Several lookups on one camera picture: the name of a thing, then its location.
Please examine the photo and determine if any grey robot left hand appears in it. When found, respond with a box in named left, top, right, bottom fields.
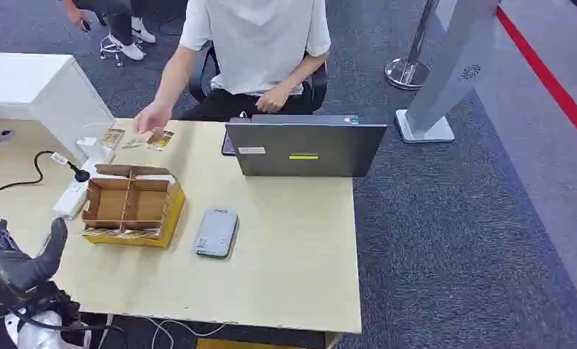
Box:
left=0, top=210, right=69, bottom=293

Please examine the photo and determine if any white power strip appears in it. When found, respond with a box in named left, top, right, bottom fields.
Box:
left=52, top=149, right=116, bottom=220

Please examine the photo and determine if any wooden card box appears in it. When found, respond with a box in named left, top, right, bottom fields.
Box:
left=81, top=164, right=187, bottom=249

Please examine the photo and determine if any white cabinet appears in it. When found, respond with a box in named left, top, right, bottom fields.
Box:
left=0, top=52, right=116, bottom=165

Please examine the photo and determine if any grey card reader device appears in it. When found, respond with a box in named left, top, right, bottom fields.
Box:
left=194, top=208, right=239, bottom=259

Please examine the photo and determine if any person's right hand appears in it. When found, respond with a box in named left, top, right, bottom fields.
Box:
left=133, top=102, right=174, bottom=136

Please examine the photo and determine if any person's hand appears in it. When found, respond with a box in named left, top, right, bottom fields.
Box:
left=133, top=102, right=174, bottom=136
left=255, top=87, right=291, bottom=114

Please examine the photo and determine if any chrome stool base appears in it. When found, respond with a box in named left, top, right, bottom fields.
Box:
left=99, top=34, right=126, bottom=68

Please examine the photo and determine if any person seated in background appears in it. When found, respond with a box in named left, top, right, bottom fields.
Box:
left=61, top=0, right=158, bottom=62

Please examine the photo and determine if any person's left hand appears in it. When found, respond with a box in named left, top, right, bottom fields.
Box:
left=255, top=87, right=291, bottom=114

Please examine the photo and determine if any dark grey laptop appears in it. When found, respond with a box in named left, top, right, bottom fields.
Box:
left=220, top=113, right=389, bottom=178

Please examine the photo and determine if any person in white shirt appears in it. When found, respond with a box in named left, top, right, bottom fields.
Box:
left=133, top=0, right=332, bottom=136

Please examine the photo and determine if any black office chair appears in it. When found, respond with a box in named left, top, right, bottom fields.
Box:
left=187, top=45, right=329, bottom=115

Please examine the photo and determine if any grey standing sign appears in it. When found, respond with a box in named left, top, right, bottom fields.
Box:
left=395, top=0, right=501, bottom=145

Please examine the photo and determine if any black power cable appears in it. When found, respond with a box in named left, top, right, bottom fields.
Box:
left=0, top=150, right=92, bottom=197

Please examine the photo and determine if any white cable under desk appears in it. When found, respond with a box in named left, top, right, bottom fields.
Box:
left=97, top=313, right=227, bottom=349

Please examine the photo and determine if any chrome stanchion post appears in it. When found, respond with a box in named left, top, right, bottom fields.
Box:
left=384, top=0, right=440, bottom=91

